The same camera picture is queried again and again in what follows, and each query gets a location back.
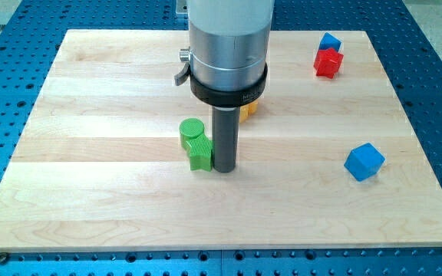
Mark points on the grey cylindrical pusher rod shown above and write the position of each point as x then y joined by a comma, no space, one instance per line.
225,128

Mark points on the red star block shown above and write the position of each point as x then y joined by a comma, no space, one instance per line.
327,62

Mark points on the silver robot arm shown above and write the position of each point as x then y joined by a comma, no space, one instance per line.
229,41

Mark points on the blue block behind star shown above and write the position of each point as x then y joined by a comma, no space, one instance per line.
329,41

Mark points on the green cylinder block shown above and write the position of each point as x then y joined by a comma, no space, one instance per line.
189,129

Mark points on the yellow block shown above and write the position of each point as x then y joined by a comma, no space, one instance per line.
247,110

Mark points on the green star block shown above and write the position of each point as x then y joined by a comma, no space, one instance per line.
199,151

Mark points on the blue cube block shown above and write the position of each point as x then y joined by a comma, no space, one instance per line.
364,161

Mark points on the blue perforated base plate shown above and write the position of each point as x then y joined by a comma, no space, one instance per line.
31,38

